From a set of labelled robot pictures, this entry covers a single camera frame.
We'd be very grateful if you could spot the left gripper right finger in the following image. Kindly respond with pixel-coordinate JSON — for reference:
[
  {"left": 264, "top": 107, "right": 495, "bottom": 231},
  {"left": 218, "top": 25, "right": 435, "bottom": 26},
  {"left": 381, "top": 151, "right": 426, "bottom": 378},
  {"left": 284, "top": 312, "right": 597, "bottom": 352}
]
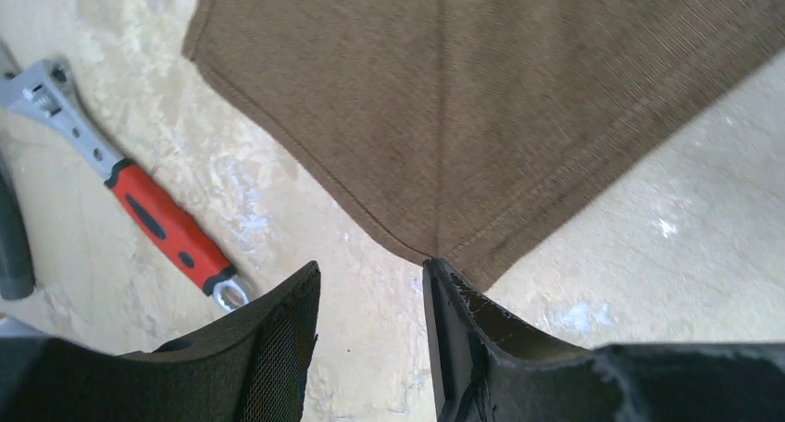
[{"left": 423, "top": 259, "right": 784, "bottom": 421}]

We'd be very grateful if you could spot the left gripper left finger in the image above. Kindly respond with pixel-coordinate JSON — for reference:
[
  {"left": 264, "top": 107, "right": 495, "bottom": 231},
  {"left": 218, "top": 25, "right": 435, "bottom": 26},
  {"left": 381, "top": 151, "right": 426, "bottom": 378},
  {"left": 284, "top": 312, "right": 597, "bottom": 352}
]
[{"left": 1, "top": 262, "right": 321, "bottom": 421}]

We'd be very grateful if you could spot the brown cloth napkin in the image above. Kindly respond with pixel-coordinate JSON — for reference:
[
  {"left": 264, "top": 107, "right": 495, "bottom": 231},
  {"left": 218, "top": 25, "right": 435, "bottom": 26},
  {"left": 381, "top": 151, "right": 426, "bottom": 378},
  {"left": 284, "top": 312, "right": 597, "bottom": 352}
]
[{"left": 183, "top": 0, "right": 784, "bottom": 291}]

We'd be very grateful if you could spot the black rubber hose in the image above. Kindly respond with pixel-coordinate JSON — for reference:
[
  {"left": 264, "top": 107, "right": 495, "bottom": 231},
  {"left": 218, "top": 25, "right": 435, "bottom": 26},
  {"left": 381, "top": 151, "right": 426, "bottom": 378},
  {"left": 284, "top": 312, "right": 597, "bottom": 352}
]
[{"left": 0, "top": 155, "right": 36, "bottom": 302}]

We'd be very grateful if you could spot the red handled adjustable wrench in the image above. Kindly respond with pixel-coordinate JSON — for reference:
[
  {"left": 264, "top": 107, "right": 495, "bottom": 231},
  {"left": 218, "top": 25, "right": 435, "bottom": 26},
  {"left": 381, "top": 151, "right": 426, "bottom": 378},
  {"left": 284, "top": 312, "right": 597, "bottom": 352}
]
[{"left": 1, "top": 50, "right": 254, "bottom": 312}]

